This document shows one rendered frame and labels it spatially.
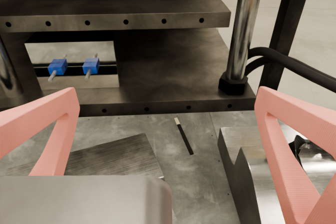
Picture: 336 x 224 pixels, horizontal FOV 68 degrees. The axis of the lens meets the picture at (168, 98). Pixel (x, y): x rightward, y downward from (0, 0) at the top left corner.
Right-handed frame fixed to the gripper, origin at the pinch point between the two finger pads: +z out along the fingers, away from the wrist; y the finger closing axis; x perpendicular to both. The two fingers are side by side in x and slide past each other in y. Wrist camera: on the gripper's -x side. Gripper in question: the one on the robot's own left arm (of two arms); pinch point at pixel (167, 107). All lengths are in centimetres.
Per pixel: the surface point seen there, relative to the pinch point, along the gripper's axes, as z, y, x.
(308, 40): 284, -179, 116
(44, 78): 62, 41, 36
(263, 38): 291, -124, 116
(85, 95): 59, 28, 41
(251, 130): 34, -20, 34
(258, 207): 11.4, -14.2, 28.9
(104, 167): 19.2, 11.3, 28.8
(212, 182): 23.6, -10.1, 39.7
